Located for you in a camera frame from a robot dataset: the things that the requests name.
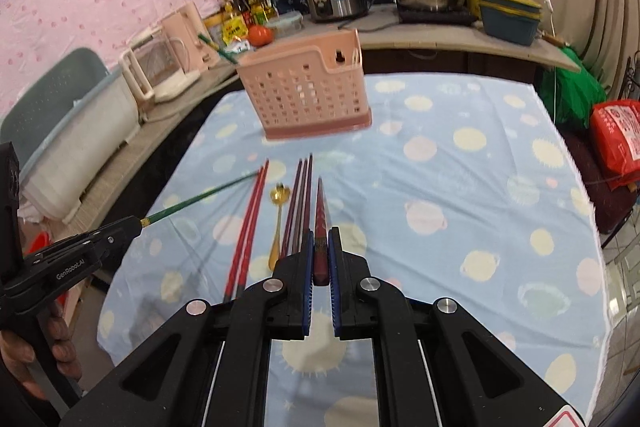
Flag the green plastic bag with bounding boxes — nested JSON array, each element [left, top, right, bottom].
[[540, 47, 608, 128]]

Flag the black induction cooker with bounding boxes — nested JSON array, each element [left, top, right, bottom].
[[396, 7, 480, 28]]

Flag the grey counter board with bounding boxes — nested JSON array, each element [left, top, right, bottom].
[[270, 4, 582, 72]]

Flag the pink perforated plastic basket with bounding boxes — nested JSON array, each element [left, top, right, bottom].
[[236, 28, 373, 142]]

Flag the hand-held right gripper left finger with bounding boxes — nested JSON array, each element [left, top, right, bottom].
[[60, 227, 316, 427]]

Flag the yellow seasoning packet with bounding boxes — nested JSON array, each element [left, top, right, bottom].
[[221, 18, 249, 45]]

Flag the white glass kettle appliance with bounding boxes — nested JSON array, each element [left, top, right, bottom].
[[119, 27, 201, 102]]

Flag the red chopstick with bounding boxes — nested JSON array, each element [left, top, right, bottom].
[[235, 160, 271, 300], [222, 163, 267, 303]]

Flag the pink electric kettle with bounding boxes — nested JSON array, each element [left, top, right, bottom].
[[161, 3, 221, 78]]

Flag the dark maroon cushion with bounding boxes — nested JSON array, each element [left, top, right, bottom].
[[557, 127, 640, 235]]

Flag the blue and white tub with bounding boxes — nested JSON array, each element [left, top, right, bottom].
[[0, 48, 141, 224]]

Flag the red tomato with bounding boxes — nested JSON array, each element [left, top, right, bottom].
[[248, 25, 275, 46]]

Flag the blue dotted tablecloth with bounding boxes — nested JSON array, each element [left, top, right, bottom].
[[97, 72, 608, 427]]

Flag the red plastic bag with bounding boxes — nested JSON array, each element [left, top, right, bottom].
[[589, 99, 640, 192]]

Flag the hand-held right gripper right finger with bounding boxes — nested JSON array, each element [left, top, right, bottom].
[[327, 226, 576, 427]]

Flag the person's left hand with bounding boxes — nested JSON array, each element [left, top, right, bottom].
[[0, 299, 84, 403]]

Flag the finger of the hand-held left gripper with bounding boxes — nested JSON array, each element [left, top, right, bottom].
[[101, 236, 133, 271], [75, 215, 144, 249]]

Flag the gold spoon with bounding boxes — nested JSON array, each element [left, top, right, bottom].
[[268, 184, 292, 272]]

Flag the clear plastic food container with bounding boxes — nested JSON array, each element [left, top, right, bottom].
[[265, 13, 303, 35]]

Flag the gold tin can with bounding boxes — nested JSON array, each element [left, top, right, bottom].
[[204, 12, 228, 48]]

